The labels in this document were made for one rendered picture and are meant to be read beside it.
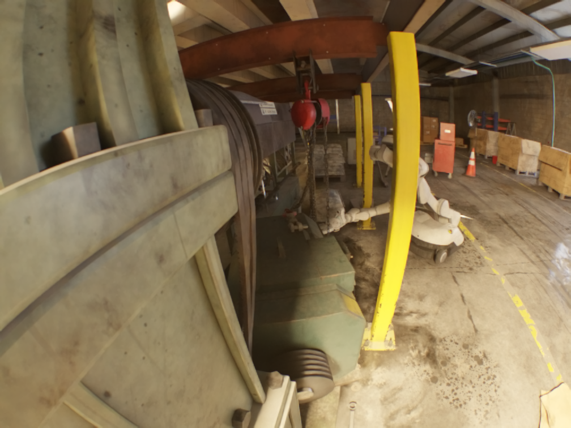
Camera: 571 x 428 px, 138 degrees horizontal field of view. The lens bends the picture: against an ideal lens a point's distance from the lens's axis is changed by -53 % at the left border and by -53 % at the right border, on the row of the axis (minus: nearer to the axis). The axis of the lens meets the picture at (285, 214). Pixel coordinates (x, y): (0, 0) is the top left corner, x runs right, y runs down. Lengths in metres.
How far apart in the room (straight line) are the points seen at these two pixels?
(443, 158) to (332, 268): 5.07
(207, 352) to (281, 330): 0.41
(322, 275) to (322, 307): 0.11
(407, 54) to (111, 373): 1.11
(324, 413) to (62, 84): 1.14
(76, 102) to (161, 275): 0.13
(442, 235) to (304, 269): 1.72
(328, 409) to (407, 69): 1.40
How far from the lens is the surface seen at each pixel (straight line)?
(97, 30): 0.19
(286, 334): 0.70
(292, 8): 1.15
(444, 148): 5.64
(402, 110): 1.00
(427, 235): 2.30
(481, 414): 1.65
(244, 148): 0.32
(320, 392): 0.81
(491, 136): 10.40
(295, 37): 1.30
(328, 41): 1.27
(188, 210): 0.19
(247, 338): 0.49
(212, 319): 0.30
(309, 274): 0.75
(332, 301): 0.71
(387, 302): 1.38
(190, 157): 0.19
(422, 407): 1.52
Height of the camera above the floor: 1.34
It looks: 23 degrees down
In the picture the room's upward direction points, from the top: 5 degrees counter-clockwise
